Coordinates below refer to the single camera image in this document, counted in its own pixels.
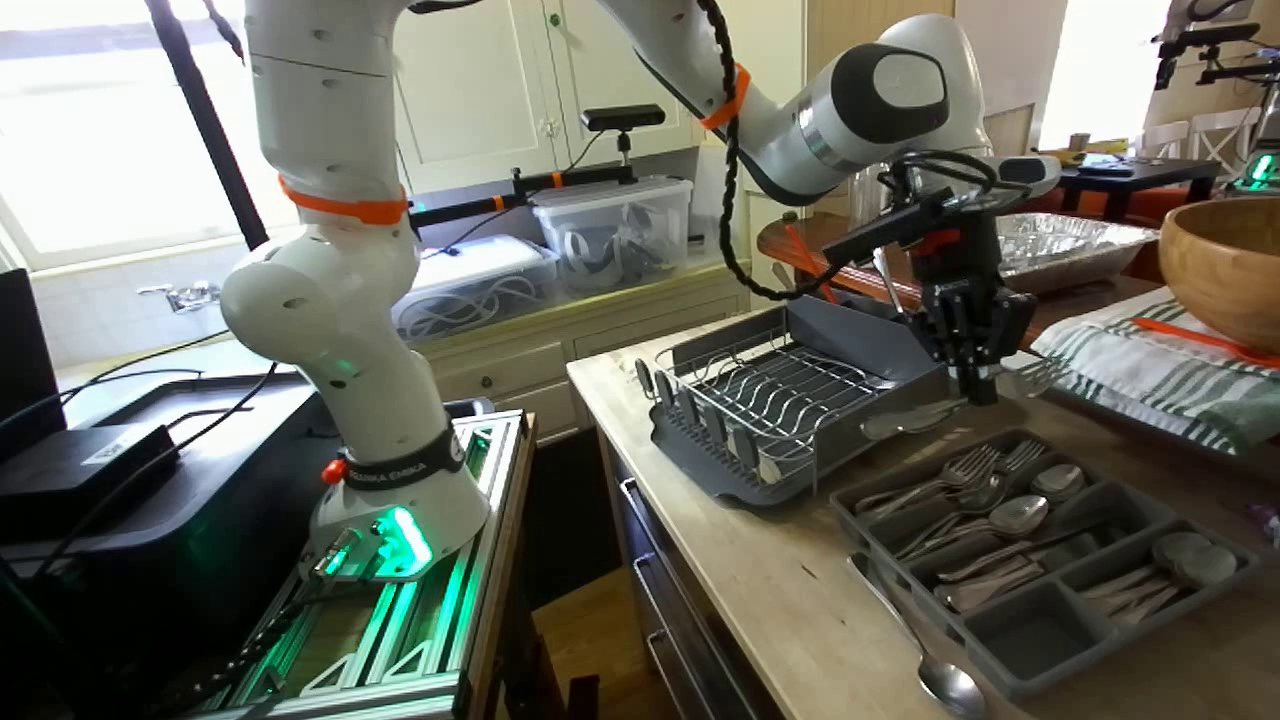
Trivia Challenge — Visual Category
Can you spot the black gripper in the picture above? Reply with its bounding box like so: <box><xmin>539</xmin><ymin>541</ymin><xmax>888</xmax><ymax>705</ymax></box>
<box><xmin>915</xmin><ymin>211</ymin><xmax>1038</xmax><ymax>410</ymax></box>

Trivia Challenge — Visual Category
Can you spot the wooden bowl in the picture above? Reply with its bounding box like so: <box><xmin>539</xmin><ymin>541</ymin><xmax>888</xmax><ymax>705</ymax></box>
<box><xmin>1154</xmin><ymin>198</ymin><xmax>1280</xmax><ymax>356</ymax></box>

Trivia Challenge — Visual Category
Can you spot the black diagonal pole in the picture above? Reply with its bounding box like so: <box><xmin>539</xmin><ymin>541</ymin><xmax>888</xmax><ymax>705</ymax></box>
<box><xmin>141</xmin><ymin>0</ymin><xmax>277</xmax><ymax>265</ymax></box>

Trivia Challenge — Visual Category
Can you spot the clear plastic storage bin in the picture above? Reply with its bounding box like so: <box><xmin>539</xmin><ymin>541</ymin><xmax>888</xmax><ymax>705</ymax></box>
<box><xmin>395</xmin><ymin>238</ymin><xmax>563</xmax><ymax>342</ymax></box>
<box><xmin>529</xmin><ymin>177</ymin><xmax>697</xmax><ymax>300</ymax></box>

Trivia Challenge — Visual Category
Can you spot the green striped white towel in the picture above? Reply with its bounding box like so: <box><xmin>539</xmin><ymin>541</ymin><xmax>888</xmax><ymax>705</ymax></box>
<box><xmin>1032</xmin><ymin>284</ymin><xmax>1280</xmax><ymax>459</ymax></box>

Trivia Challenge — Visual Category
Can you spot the cream low cabinet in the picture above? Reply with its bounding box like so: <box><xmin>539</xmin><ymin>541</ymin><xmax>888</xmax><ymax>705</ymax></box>
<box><xmin>52</xmin><ymin>257</ymin><xmax>763</xmax><ymax>444</ymax></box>

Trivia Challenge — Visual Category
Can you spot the large black box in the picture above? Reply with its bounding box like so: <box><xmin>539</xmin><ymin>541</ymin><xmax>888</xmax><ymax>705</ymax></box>
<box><xmin>0</xmin><ymin>373</ymin><xmax>345</xmax><ymax>720</ymax></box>

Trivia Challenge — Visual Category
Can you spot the black camera on tripod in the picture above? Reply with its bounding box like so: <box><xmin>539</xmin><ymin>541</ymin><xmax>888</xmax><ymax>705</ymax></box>
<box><xmin>581</xmin><ymin>99</ymin><xmax>669</xmax><ymax>184</ymax></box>

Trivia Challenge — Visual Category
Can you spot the small black table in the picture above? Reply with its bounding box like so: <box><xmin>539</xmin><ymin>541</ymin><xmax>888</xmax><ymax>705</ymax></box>
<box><xmin>1051</xmin><ymin>157</ymin><xmax>1224</xmax><ymax>227</ymax></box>

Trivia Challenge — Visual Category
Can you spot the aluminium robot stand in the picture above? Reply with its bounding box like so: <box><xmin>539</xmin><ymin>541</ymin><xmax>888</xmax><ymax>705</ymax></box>
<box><xmin>196</xmin><ymin>405</ymin><xmax>534</xmax><ymax>720</ymax></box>

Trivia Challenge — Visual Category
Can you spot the black camera rig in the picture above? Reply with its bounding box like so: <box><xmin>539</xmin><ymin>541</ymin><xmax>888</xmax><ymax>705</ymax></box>
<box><xmin>1151</xmin><ymin>0</ymin><xmax>1280</xmax><ymax>95</ymax></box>

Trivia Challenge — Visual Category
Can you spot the flat black device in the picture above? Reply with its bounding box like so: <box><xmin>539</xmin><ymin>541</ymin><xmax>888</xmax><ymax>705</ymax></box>
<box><xmin>0</xmin><ymin>420</ymin><xmax>184</xmax><ymax>544</ymax></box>

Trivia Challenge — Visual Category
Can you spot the gray cutlery tray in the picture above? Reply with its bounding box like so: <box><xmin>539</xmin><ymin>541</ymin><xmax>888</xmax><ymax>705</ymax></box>
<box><xmin>826</xmin><ymin>423</ymin><xmax>1268</xmax><ymax>709</ymax></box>

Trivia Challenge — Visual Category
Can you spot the white hanging paper sheet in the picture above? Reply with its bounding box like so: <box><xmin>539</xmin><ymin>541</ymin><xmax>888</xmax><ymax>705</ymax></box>
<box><xmin>953</xmin><ymin>0</ymin><xmax>1073</xmax><ymax>122</ymax></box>

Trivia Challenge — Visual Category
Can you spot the wooden island cabinet with drawers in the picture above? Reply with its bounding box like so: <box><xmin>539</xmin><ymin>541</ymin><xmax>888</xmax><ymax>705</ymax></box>
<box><xmin>592</xmin><ymin>420</ymin><xmax>790</xmax><ymax>720</ymax></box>

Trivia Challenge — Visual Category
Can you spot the silver table knife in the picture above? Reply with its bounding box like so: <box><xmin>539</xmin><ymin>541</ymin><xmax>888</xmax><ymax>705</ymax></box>
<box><xmin>937</xmin><ymin>552</ymin><xmax>1073</xmax><ymax>620</ymax></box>
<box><xmin>676</xmin><ymin>333</ymin><xmax>798</xmax><ymax>392</ymax></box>
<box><xmin>932</xmin><ymin>530</ymin><xmax>1104</xmax><ymax>596</ymax></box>

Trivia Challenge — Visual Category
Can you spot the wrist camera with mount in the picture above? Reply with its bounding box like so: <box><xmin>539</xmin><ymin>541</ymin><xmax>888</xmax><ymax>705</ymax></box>
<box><xmin>820</xmin><ymin>148</ymin><xmax>1062</xmax><ymax>267</ymax></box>

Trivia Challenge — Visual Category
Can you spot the aluminium foil tray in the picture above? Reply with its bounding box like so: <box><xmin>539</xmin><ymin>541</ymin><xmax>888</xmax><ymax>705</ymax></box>
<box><xmin>991</xmin><ymin>210</ymin><xmax>1158</xmax><ymax>306</ymax></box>

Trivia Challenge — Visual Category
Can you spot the black monitor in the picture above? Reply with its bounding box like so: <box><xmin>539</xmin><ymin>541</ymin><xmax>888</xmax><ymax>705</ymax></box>
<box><xmin>0</xmin><ymin>265</ymin><xmax>70</xmax><ymax>458</ymax></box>

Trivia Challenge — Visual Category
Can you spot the black bar with orange clamps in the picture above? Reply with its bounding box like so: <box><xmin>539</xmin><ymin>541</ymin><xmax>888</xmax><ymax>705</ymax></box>
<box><xmin>405</xmin><ymin>157</ymin><xmax>702</xmax><ymax>227</ymax></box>

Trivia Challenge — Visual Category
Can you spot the gray wire dish rack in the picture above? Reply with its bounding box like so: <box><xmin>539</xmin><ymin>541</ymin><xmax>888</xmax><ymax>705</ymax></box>
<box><xmin>643</xmin><ymin>292</ymin><xmax>1016</xmax><ymax>514</ymax></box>

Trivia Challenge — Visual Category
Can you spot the gray utensil holder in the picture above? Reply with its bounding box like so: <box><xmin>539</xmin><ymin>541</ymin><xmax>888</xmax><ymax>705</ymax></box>
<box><xmin>784</xmin><ymin>292</ymin><xmax>966</xmax><ymax>414</ymax></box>

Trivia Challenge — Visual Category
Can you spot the small silver teaspoon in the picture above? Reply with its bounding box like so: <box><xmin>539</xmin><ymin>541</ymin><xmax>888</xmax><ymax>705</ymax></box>
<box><xmin>1077</xmin><ymin>530</ymin><xmax>1243</xmax><ymax>605</ymax></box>

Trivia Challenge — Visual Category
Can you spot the silver metal spoon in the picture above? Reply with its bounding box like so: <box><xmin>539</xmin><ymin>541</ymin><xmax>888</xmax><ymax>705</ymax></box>
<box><xmin>895</xmin><ymin>492</ymin><xmax>1055</xmax><ymax>565</ymax></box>
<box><xmin>1032</xmin><ymin>458</ymin><xmax>1093</xmax><ymax>504</ymax></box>
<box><xmin>853</xmin><ymin>552</ymin><xmax>997</xmax><ymax>720</ymax></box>

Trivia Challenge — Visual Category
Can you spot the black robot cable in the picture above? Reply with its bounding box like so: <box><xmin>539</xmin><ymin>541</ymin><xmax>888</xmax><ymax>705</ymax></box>
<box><xmin>693</xmin><ymin>0</ymin><xmax>937</xmax><ymax>306</ymax></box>

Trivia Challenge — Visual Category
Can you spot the white wooden chair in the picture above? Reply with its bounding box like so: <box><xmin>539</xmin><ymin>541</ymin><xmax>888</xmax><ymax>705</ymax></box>
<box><xmin>1141</xmin><ymin>105</ymin><xmax>1265</xmax><ymax>177</ymax></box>

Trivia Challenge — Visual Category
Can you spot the silver metal fork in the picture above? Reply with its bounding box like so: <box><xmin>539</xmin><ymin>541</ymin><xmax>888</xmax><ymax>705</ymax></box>
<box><xmin>853</xmin><ymin>444</ymin><xmax>1009</xmax><ymax>515</ymax></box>
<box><xmin>932</xmin><ymin>438</ymin><xmax>1055</xmax><ymax>504</ymax></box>

